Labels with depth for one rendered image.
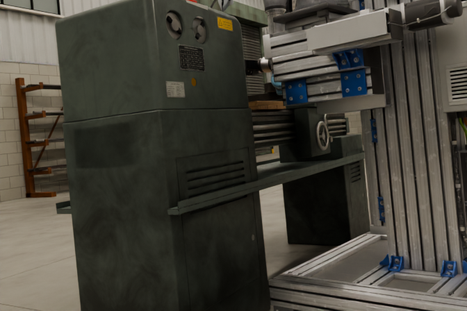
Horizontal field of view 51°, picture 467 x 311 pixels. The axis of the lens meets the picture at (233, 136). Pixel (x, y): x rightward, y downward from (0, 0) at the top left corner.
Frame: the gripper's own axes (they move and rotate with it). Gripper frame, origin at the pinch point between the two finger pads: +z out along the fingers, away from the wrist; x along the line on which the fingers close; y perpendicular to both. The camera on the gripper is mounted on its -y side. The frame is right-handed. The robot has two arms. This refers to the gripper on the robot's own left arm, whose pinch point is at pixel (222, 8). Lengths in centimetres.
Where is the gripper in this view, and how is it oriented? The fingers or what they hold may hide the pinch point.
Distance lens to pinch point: 234.6
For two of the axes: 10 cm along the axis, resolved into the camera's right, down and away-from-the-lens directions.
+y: 5.3, -0.5, 8.4
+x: -8.4, -1.8, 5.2
